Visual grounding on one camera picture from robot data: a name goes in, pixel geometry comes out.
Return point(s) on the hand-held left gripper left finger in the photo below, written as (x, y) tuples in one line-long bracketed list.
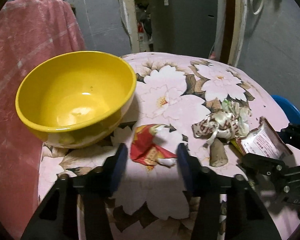
[(119, 166)]

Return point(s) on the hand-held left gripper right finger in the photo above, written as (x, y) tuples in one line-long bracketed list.
[(186, 166)]

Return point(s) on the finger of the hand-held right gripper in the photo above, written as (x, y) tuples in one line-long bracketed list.
[(296, 137), (262, 166)]

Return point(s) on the brown packet with white label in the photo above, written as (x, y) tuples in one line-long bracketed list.
[(260, 142)]

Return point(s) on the blue plastic bucket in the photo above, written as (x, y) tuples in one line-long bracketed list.
[(287, 107)]

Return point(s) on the red wrapper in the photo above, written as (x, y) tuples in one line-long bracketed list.
[(145, 142)]

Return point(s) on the white brown-print wrapper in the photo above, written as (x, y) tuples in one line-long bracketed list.
[(212, 127)]

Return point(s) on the pink floral cloth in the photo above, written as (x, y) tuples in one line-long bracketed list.
[(165, 100)]

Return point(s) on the yellow bowl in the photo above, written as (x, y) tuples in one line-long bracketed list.
[(75, 100)]

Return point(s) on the red white plastic bag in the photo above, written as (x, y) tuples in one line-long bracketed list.
[(140, 33)]

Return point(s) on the grey refrigerator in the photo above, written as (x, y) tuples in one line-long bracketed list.
[(182, 20)]

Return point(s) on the pink checked cloth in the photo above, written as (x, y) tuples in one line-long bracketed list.
[(20, 55)]

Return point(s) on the wooden door frame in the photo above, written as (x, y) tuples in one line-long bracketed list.
[(128, 17)]

